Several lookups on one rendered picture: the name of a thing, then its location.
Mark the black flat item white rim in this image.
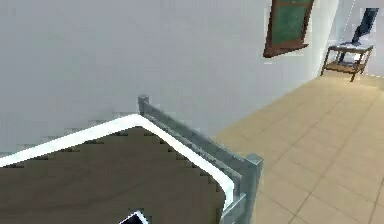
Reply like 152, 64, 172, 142
118, 209, 150, 224

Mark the brown wooden television stand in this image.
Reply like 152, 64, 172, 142
320, 41, 375, 83

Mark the black television set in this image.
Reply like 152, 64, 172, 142
340, 7, 380, 47

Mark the brown bed with grey frame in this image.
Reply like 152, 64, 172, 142
0, 94, 265, 224

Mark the green framed wall picture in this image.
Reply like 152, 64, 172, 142
262, 0, 315, 59

